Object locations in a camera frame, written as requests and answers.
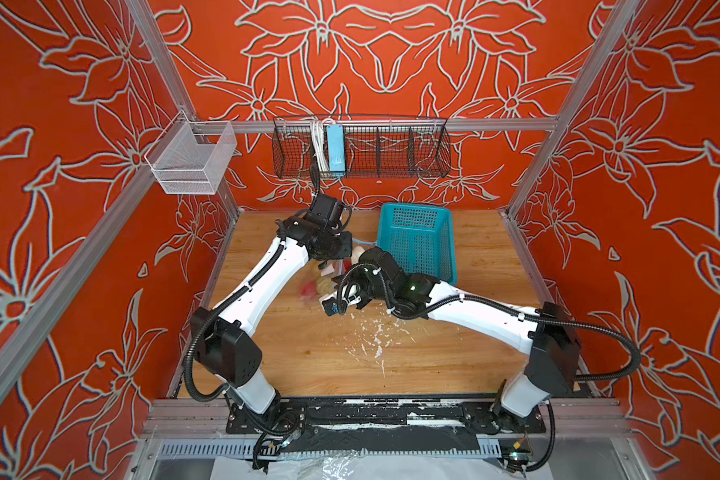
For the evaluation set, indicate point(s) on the teal plastic basket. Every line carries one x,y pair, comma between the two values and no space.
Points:
420,238

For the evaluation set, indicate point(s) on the clear zip top bag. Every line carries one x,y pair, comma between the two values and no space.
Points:
315,269

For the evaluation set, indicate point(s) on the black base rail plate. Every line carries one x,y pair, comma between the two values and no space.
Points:
463,423

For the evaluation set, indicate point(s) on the black wire wall basket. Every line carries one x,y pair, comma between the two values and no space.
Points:
376,147

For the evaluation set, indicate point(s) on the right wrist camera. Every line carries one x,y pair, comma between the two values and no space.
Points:
337,303

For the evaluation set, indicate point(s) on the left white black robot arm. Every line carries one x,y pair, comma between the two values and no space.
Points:
222,356

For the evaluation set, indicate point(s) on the green cabbage toy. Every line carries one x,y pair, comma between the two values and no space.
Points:
325,285

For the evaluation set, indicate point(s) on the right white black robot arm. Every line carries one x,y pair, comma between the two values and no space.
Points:
546,336

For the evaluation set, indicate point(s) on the clear acrylic wall bin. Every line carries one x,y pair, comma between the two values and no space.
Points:
191,157

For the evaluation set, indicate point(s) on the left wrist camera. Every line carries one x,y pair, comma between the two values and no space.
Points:
325,211

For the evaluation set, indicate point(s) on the red apple toy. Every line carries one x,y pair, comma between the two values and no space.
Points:
308,292

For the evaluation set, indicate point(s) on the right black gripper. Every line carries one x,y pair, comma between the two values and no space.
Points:
360,266

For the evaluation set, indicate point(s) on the light blue box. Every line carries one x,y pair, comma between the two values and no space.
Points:
336,149

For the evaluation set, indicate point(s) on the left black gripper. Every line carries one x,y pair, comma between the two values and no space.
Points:
345,246

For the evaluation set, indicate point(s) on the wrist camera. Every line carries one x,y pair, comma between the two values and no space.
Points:
337,303
325,211

